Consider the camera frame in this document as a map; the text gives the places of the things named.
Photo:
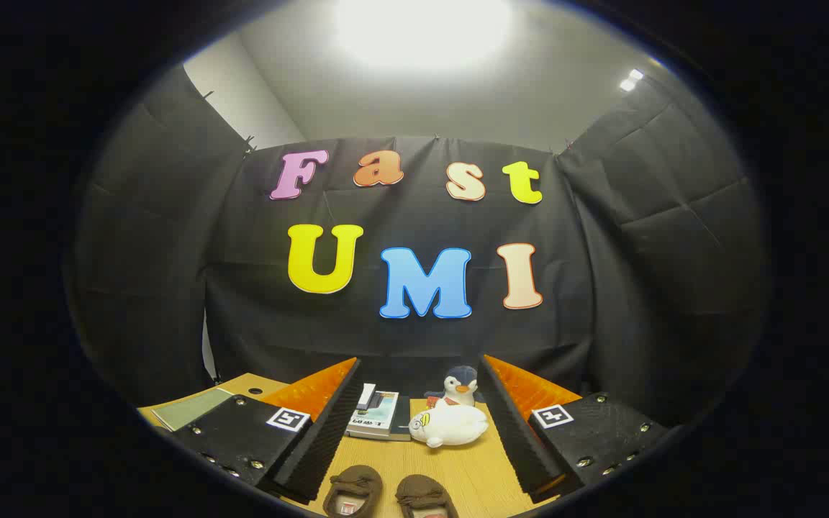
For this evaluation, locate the grey penguin plush toy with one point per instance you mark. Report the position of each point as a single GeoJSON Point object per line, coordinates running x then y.
{"type": "Point", "coordinates": [461, 385]}

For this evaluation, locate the black book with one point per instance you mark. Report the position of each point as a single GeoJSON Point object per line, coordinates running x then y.
{"type": "Point", "coordinates": [403, 417]}

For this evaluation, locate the brown fuzzy slipper shoe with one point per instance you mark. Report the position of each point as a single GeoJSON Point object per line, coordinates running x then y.
{"type": "Point", "coordinates": [422, 489]}
{"type": "Point", "coordinates": [353, 480]}

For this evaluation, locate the green fabric storage box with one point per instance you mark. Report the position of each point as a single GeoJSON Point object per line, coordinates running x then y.
{"type": "Point", "coordinates": [191, 409]}

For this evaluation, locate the light blue cover book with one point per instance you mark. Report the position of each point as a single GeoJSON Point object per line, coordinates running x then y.
{"type": "Point", "coordinates": [378, 417]}

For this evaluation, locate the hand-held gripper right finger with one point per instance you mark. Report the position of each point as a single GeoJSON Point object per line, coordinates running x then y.
{"type": "Point", "coordinates": [519, 439]}

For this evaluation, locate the small ceiling spotlight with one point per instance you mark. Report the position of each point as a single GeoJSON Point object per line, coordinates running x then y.
{"type": "Point", "coordinates": [630, 80]}

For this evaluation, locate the small white book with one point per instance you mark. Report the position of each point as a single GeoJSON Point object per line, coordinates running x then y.
{"type": "Point", "coordinates": [366, 397]}

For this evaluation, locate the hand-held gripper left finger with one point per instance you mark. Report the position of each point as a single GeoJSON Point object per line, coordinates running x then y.
{"type": "Point", "coordinates": [317, 446]}

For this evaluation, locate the white round plush toy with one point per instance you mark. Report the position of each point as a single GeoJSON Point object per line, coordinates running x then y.
{"type": "Point", "coordinates": [454, 426]}

